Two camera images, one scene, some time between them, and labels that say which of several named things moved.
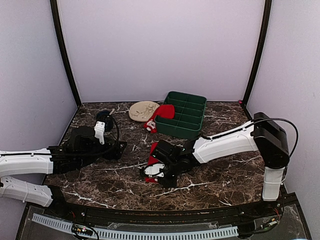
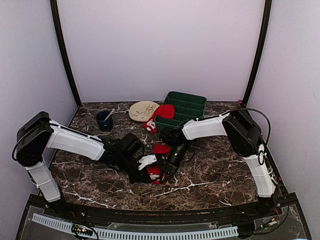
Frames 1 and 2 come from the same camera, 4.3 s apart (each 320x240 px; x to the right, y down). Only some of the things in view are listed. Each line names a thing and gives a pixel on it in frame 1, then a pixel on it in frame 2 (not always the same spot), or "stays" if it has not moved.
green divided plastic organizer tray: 189,111 stays
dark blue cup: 104,116 stays
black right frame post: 267,14 stays
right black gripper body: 173,168 → 181,149
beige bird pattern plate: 141,111 stays
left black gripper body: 87,157 → 125,163
